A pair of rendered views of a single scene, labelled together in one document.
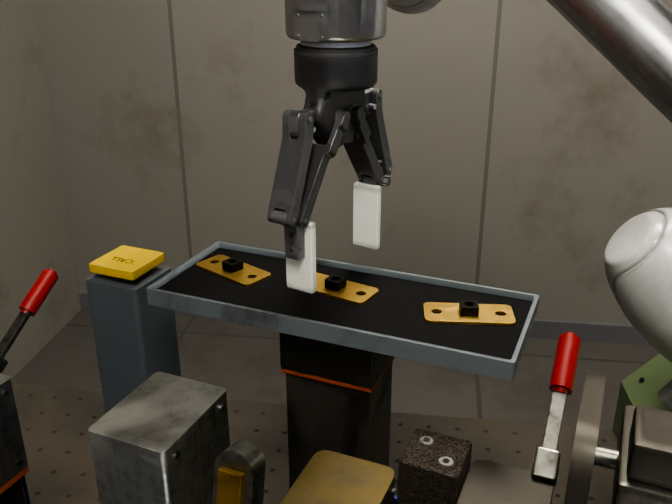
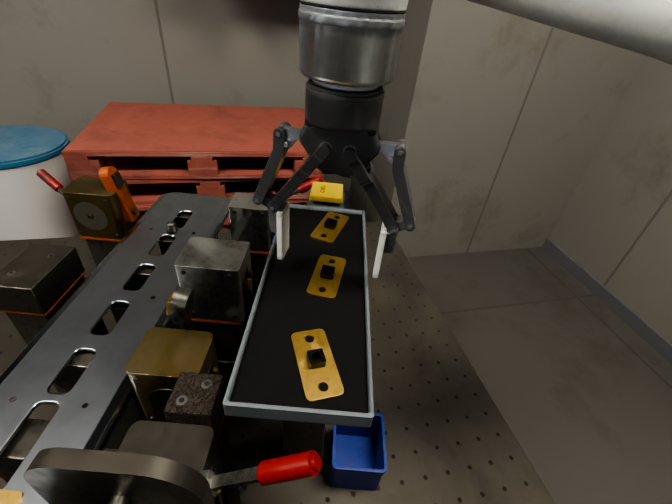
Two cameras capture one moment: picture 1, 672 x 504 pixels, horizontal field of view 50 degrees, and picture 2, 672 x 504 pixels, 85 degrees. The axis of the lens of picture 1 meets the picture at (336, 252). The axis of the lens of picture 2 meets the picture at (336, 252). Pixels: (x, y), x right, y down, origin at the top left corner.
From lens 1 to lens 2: 62 cm
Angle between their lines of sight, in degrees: 58
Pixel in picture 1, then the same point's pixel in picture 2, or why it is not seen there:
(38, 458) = not seen: hidden behind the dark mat
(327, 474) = (187, 342)
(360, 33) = (312, 71)
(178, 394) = (228, 255)
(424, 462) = (179, 386)
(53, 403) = (391, 257)
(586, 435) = (43, 457)
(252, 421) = (436, 342)
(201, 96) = not seen: outside the picture
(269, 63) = not seen: outside the picture
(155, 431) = (192, 257)
